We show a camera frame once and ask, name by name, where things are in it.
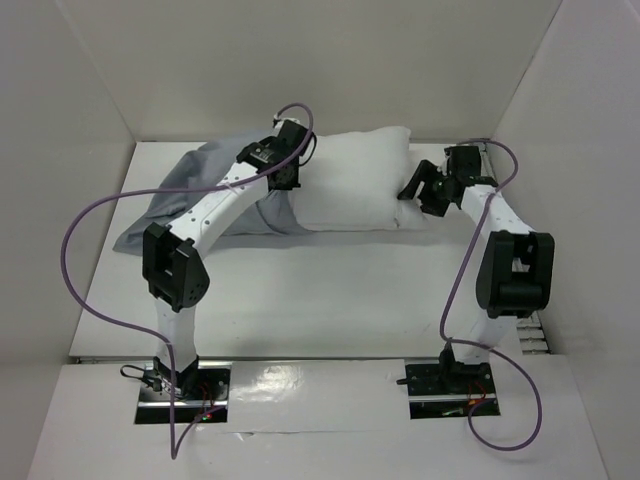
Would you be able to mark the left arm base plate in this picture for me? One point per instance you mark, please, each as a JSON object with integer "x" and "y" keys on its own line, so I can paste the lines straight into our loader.
{"x": 208, "y": 399}

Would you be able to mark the aluminium frame rail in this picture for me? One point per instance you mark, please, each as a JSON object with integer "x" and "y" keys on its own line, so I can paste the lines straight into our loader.
{"x": 531, "y": 336}

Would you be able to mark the grey pillowcase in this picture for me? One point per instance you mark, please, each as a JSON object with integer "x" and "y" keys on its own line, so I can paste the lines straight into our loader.
{"x": 205, "y": 167}

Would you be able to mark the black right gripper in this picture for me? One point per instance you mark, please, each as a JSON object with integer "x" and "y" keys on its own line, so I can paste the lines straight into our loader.
{"x": 430, "y": 186}

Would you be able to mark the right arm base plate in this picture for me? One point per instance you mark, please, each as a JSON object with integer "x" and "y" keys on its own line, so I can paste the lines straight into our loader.
{"x": 434, "y": 394}

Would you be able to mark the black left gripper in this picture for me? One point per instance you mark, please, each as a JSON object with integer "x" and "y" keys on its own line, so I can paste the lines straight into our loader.
{"x": 293, "y": 184}

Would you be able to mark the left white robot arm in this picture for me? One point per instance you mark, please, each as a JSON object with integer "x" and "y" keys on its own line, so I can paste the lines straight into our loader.
{"x": 173, "y": 253}

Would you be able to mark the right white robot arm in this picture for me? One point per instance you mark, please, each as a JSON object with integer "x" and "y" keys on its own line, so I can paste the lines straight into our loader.
{"x": 514, "y": 277}

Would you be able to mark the white pillow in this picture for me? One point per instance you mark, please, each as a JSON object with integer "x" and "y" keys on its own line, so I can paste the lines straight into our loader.
{"x": 352, "y": 181}

